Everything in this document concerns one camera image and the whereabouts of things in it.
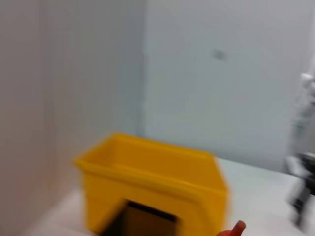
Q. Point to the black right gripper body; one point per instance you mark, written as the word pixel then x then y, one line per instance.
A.
pixel 306 191

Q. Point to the red tomato-shaped toy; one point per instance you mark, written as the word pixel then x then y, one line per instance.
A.
pixel 237 227

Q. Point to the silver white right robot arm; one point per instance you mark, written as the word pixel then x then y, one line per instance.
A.
pixel 305 110

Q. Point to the black mesh pen holder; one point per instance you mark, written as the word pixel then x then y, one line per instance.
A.
pixel 142 221

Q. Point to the yellow plastic bin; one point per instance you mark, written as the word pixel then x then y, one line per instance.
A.
pixel 152 172

